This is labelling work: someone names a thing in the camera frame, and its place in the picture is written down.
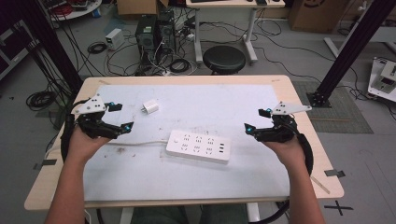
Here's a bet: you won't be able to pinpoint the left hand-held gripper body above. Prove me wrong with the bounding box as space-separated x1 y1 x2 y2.
71 92 121 140

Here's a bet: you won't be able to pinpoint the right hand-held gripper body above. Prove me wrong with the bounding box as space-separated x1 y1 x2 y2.
253 100 313 145

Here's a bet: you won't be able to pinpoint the white charger plug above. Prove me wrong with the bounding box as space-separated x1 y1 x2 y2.
141 98 160 116

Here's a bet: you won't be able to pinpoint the person's right hand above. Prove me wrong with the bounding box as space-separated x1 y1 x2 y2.
262 134 308 172

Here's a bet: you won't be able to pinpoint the person's left hand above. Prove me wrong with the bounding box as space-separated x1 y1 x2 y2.
66 125 110 166

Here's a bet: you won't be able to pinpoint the grey floor mat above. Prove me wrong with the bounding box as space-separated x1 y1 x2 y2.
291 80 375 135

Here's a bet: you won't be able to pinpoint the black round stool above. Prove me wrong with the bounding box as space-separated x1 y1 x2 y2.
202 45 248 76

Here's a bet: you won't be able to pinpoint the white power supply box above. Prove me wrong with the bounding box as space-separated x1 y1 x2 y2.
105 28 126 51

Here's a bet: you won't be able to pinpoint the grey tape piece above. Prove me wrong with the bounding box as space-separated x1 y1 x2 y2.
33 158 59 171
323 169 347 179

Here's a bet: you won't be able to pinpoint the black computer tower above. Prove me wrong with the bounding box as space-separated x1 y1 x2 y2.
135 14 159 64
156 9 177 54

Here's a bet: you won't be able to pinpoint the white table mat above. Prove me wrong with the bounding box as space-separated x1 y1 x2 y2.
83 83 291 203

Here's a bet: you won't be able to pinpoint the white table leg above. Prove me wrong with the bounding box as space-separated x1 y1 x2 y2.
247 202 262 224
119 206 135 224

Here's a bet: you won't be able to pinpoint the round white table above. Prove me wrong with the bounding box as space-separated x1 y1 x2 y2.
39 0 104 22

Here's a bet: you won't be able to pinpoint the person's legs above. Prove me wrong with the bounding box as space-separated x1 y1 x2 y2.
130 203 250 224

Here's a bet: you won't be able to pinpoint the large cardboard box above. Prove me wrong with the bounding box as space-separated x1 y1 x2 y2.
287 0 350 35

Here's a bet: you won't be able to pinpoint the white desk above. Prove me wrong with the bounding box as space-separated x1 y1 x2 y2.
185 0 287 65

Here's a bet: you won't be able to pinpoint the white machine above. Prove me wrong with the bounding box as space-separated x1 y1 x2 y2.
366 56 396 104

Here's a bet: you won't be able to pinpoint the white power strip cable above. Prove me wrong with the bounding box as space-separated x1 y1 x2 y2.
105 140 169 147

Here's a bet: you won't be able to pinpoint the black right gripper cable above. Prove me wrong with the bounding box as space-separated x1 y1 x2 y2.
247 114 315 224

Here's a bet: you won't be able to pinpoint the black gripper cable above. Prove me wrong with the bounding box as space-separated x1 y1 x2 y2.
247 114 315 224
60 98 92 164

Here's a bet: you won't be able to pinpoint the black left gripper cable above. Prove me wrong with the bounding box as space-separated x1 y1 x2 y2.
60 98 92 164

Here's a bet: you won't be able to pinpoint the coiled black cable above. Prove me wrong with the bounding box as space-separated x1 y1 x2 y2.
87 41 108 55
168 58 192 75
24 90 58 112

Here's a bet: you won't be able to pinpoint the black metal post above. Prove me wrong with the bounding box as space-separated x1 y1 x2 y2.
305 0 396 109
17 0 84 96

